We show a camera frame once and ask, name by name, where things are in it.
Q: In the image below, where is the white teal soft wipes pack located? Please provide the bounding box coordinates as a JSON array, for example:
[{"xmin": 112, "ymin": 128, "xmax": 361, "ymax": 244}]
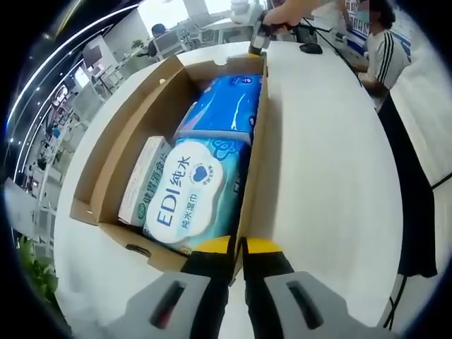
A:
[{"xmin": 142, "ymin": 136, "xmax": 251, "ymax": 255}]

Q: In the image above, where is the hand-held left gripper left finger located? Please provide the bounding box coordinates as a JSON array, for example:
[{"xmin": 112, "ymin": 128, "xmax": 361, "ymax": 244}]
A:
[{"xmin": 72, "ymin": 235, "xmax": 237, "ymax": 339}]

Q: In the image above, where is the dark red wall monitor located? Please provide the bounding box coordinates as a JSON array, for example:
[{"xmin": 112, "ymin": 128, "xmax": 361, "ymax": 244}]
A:
[{"xmin": 83, "ymin": 45, "xmax": 102, "ymax": 66}]

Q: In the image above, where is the small black device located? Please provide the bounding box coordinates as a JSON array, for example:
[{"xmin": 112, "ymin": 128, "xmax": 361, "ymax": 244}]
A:
[{"xmin": 295, "ymin": 24, "xmax": 317, "ymax": 42}]

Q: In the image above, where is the potted green plant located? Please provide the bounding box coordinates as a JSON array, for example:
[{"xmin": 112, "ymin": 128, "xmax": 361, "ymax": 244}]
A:
[{"xmin": 16, "ymin": 236, "xmax": 59, "ymax": 304}]

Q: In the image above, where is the blue soft packet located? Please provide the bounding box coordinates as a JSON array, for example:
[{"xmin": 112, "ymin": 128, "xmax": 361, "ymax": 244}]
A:
[{"xmin": 172, "ymin": 73, "xmax": 264, "ymax": 144}]

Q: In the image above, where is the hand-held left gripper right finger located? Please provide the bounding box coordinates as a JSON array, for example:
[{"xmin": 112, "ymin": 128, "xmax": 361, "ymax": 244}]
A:
[{"xmin": 241, "ymin": 236, "xmax": 396, "ymax": 339}]

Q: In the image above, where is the black cable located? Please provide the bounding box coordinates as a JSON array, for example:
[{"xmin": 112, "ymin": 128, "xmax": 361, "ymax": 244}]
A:
[
  {"xmin": 303, "ymin": 17, "xmax": 368, "ymax": 71},
  {"xmin": 383, "ymin": 273, "xmax": 407, "ymax": 329}
]

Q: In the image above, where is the blue white wall poster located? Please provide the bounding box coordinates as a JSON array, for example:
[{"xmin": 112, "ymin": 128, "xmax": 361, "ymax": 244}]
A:
[
  {"xmin": 344, "ymin": 0, "xmax": 370, "ymax": 36},
  {"xmin": 397, "ymin": 24, "xmax": 414, "ymax": 64}
]

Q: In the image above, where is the wall screen with car picture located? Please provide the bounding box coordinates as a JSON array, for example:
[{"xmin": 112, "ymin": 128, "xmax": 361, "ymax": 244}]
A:
[{"xmin": 52, "ymin": 84, "xmax": 70, "ymax": 105}]

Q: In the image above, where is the brown cardboard shoe box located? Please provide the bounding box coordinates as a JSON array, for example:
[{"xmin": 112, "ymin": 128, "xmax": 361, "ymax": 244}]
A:
[{"xmin": 69, "ymin": 52, "xmax": 269, "ymax": 287}]

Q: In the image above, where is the white green medicine box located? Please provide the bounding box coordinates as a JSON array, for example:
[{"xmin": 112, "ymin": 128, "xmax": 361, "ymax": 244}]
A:
[{"xmin": 117, "ymin": 136, "xmax": 174, "ymax": 227}]

